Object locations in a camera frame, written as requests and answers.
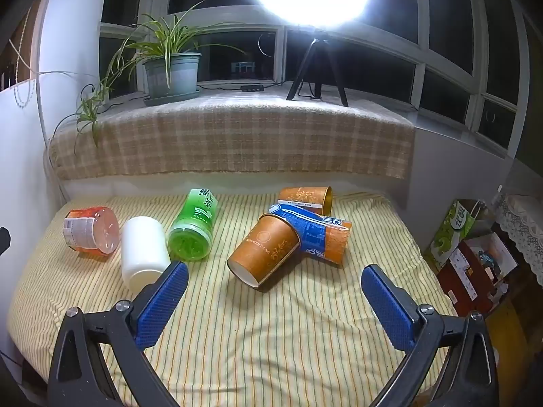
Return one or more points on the white lace cloth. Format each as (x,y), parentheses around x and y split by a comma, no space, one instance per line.
(520,217)

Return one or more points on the orange paper cup front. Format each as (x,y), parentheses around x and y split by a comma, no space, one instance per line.
(267,246)

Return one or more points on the beige plaid blanket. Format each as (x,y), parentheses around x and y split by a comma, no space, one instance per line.
(238,134)

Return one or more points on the orange labelled noodle cup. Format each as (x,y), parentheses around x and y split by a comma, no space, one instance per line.
(93,230)

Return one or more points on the green plastic tea cup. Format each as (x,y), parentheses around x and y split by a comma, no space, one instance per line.
(190,235)

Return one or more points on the blue orange paper cup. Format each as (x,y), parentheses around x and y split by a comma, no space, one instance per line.
(321,236)

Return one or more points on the green cardboard box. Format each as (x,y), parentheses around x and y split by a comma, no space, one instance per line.
(456,226)

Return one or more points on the white plastic cup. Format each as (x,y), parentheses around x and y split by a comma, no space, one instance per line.
(144,252)

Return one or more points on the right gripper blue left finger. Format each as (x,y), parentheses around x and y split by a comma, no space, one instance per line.
(79,375)

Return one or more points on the black power strip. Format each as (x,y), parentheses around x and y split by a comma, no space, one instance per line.
(252,88)

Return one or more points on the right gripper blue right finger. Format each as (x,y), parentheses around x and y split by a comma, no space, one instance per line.
(468,376)

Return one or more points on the red white box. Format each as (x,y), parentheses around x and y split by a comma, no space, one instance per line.
(473,277)

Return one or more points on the spider plant in grey pot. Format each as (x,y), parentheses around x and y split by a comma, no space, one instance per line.
(168,50)

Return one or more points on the yellow striped table cloth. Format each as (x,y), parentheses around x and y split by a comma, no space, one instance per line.
(308,336)

